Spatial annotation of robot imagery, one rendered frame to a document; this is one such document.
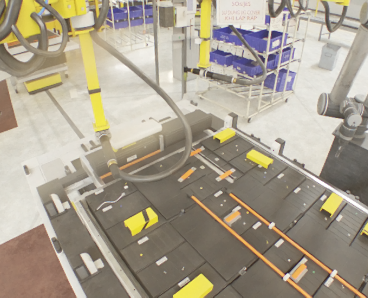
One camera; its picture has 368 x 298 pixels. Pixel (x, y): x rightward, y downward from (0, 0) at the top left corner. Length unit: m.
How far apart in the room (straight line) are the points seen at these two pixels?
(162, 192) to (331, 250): 0.92
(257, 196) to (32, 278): 2.00
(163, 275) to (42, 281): 1.54
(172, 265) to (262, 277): 0.39
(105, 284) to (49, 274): 1.25
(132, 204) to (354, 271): 1.15
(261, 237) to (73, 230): 1.01
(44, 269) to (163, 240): 1.54
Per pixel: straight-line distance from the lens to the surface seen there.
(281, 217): 1.43
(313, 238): 1.41
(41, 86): 5.99
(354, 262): 1.43
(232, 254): 1.24
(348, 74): 2.14
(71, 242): 1.53
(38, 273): 2.60
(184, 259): 1.22
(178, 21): 4.02
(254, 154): 1.74
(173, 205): 1.40
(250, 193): 1.50
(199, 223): 1.33
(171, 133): 1.76
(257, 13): 1.91
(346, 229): 1.54
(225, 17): 1.88
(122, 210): 1.42
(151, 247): 1.26
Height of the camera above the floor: 2.07
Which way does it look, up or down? 37 degrees down
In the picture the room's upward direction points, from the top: straight up
